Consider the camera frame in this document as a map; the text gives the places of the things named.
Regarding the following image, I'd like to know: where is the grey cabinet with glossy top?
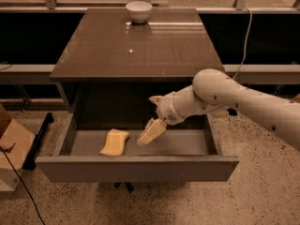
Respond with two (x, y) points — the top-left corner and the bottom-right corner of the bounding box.
(50, 8), (223, 130)

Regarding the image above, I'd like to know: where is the white cable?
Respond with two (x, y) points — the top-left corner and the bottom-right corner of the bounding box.
(232, 7), (253, 80)

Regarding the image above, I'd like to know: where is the black table foot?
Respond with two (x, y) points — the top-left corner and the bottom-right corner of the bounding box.
(227, 109), (237, 116)

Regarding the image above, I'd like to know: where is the yellow sponge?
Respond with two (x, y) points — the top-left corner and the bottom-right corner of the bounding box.
(99, 128), (129, 156)

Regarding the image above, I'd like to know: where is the black metal bar on floor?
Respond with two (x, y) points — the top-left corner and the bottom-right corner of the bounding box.
(22, 112), (54, 170)

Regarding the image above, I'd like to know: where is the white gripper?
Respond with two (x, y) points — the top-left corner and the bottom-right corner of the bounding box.
(137, 92), (183, 146)

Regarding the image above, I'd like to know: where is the cardboard box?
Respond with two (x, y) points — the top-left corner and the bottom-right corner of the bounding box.
(0, 104), (35, 191)

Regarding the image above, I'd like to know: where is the white ceramic bowl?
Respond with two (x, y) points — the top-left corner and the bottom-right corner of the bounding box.
(126, 1), (152, 23)

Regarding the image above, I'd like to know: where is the black cable on floor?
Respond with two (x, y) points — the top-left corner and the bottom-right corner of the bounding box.
(0, 147), (47, 225)

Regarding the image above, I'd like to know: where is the open grey top drawer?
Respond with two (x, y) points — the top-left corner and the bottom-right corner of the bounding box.
(35, 83), (240, 184)

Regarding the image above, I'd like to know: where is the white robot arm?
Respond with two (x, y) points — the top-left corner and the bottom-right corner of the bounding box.
(138, 68), (300, 150)

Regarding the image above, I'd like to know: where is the metal window frame rail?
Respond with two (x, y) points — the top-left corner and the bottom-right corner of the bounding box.
(0, 0), (300, 15)

